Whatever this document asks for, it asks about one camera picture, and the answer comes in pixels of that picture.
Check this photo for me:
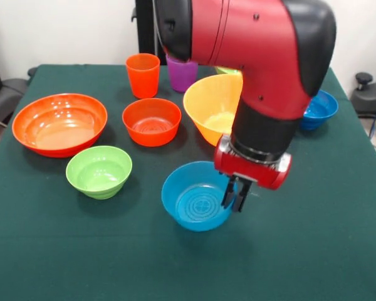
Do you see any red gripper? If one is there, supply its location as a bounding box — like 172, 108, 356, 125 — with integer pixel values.
213, 134, 293, 214

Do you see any light blue plastic bowl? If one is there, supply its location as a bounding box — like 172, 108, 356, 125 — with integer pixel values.
161, 161, 239, 233

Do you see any red plastic cup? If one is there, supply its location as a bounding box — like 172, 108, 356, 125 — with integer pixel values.
125, 53, 161, 99

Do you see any large orange plastic bowl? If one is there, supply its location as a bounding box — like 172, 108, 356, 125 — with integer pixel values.
182, 73, 244, 147

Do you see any small red plastic bowl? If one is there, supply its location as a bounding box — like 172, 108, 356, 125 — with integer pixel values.
122, 97, 182, 147

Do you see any dark blue plastic bowl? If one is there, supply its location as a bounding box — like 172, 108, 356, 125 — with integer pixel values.
299, 89, 339, 131

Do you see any large green plastic bowl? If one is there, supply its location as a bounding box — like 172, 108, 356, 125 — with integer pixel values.
215, 66, 243, 77

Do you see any purple plastic cup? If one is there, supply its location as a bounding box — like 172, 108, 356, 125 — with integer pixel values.
165, 55, 199, 93

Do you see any dark green table cloth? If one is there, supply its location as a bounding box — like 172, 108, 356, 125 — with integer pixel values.
0, 64, 376, 301

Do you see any small green plastic bowl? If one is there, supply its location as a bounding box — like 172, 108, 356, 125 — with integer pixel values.
65, 145, 133, 200

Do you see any black chair base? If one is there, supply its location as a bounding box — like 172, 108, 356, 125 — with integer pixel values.
350, 71, 376, 119

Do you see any large red plastic bowl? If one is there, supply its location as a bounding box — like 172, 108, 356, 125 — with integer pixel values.
11, 93, 108, 159

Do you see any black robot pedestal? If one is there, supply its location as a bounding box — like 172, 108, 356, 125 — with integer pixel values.
131, 0, 164, 55

